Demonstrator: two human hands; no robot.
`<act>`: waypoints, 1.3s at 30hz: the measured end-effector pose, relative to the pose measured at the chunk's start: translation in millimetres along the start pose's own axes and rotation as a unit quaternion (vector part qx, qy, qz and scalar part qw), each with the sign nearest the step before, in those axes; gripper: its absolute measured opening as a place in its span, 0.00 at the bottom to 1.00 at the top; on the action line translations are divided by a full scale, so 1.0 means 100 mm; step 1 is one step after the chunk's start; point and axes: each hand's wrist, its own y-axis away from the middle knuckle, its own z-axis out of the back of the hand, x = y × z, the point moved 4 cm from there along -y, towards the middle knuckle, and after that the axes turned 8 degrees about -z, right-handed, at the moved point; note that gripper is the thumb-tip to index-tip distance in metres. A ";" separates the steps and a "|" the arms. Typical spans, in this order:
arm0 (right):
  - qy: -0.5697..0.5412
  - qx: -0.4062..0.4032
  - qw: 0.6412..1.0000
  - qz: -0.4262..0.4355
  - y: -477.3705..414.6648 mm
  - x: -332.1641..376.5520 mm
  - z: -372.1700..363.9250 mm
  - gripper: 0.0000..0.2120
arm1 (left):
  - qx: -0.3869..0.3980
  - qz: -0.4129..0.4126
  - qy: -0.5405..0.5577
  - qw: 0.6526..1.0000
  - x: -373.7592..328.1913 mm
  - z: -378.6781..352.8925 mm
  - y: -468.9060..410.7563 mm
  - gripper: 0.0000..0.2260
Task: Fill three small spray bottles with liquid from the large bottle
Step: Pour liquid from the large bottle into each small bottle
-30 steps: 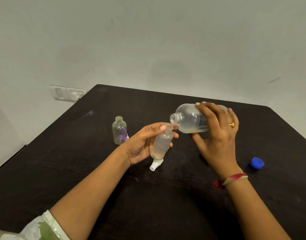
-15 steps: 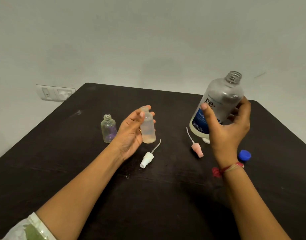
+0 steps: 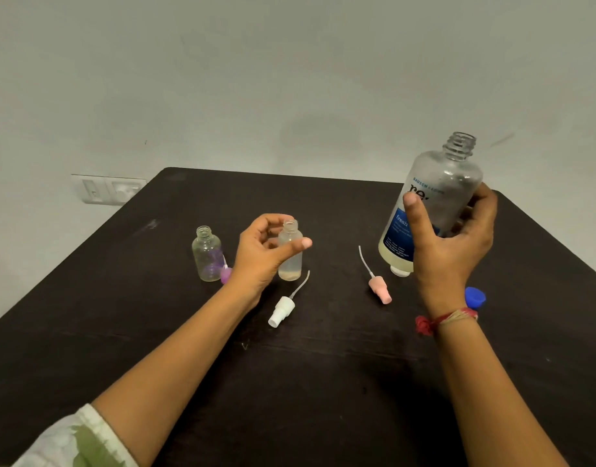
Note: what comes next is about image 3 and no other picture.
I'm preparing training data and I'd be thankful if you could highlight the small round bottle purple print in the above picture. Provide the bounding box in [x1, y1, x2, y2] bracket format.
[192, 226, 226, 283]

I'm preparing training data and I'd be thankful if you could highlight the white wall socket panel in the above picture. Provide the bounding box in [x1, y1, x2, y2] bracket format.
[70, 174, 147, 206]

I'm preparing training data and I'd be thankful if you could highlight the white spray cap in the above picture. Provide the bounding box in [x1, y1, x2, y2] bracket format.
[268, 270, 311, 329]

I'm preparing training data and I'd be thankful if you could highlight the red thread wristband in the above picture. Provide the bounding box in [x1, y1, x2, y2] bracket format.
[415, 307, 479, 337]

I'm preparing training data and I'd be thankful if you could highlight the pink spray cap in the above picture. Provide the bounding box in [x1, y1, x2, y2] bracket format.
[358, 245, 393, 305]

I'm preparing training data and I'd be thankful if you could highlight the green floral left sleeve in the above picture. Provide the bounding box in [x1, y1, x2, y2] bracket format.
[11, 403, 139, 467]

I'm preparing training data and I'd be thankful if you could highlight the person's left hand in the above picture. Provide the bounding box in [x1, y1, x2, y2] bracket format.
[227, 213, 314, 310]

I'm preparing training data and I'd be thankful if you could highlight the person's right hand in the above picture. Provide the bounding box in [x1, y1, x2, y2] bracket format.
[403, 183, 499, 320]

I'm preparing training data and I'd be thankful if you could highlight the person's right forearm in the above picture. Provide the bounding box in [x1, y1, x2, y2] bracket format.
[433, 313, 569, 467]

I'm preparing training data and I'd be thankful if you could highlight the large clear bottle blue label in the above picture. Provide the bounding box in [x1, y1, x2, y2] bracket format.
[378, 132, 484, 274]

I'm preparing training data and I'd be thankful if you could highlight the person's left forearm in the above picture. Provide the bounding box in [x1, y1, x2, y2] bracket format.
[91, 281, 255, 467]

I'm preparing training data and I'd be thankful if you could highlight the white plug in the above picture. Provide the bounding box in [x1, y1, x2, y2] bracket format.
[112, 182, 143, 204]

